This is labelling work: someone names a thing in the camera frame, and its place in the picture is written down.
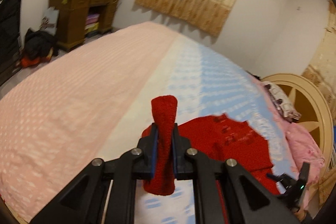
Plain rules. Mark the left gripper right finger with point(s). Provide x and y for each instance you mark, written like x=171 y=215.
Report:
x=224 y=192

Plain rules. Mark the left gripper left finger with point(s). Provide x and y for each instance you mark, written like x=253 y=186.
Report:
x=104 y=191

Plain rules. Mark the red knitted sweater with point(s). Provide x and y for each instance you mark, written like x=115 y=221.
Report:
x=219 y=137

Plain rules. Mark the pink blanket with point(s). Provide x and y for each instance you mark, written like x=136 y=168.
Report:
x=298 y=141

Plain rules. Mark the cream round headboard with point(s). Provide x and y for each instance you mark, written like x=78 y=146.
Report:
x=315 y=113

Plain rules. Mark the patterned white pillow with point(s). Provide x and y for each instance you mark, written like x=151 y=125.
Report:
x=281 y=102

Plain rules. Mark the pink and blue bed sheet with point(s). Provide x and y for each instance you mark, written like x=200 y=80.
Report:
x=96 y=101

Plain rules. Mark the beige side curtain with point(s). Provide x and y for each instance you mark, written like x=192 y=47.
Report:
x=321 y=69

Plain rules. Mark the black bag on floor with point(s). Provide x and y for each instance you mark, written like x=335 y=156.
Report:
x=39 y=47

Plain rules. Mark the white paper bag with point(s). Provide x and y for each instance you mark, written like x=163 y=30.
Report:
x=50 y=20

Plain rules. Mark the brown wooden desk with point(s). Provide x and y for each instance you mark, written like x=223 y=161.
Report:
x=70 y=30

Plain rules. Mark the black rack at wall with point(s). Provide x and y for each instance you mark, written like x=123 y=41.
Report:
x=10 y=37

